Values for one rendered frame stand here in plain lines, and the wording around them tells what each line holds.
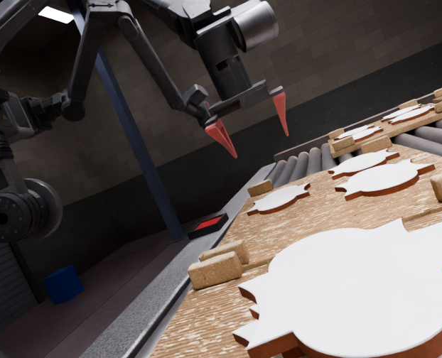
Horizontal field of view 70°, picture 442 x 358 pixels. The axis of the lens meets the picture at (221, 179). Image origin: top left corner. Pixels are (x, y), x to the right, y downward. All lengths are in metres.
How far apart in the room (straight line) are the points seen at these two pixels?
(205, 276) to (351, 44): 5.35
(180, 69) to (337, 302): 5.99
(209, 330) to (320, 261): 0.12
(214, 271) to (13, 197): 0.78
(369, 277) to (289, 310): 0.04
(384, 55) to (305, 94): 1.24
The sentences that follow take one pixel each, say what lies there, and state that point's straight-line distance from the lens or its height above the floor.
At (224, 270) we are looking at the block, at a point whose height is 0.95.
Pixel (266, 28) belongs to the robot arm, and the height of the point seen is 1.21.
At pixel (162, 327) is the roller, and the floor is 0.92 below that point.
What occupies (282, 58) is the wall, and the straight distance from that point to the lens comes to 5.62.
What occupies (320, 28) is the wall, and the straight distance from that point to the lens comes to 5.64.
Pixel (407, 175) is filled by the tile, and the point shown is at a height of 0.95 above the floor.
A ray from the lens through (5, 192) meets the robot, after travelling 1.09.
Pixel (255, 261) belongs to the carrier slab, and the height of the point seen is 0.94.
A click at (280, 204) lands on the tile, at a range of 0.56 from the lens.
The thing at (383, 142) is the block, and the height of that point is 0.95.
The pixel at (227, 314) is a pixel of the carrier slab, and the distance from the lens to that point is 0.30.
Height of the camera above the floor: 1.07
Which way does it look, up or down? 5 degrees down
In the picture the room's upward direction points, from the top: 23 degrees counter-clockwise
